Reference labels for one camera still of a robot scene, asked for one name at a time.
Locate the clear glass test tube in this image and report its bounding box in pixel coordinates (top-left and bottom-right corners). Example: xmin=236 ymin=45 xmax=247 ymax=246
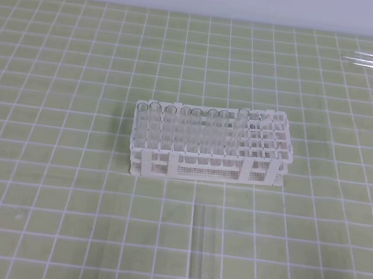
xmin=188 ymin=205 xmax=207 ymax=279

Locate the white plastic test tube rack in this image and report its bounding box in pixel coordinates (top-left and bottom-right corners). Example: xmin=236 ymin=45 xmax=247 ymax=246
xmin=130 ymin=100 xmax=294 ymax=186

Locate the clear test tube in rack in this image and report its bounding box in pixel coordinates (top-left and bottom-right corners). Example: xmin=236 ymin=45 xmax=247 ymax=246
xmin=200 ymin=108 xmax=219 ymax=154
xmin=213 ymin=110 xmax=230 ymax=155
xmin=187 ymin=108 xmax=203 ymax=153
xmin=227 ymin=108 xmax=250 ymax=156

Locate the green grid tablecloth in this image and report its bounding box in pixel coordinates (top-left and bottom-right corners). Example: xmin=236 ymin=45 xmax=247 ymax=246
xmin=0 ymin=0 xmax=373 ymax=279

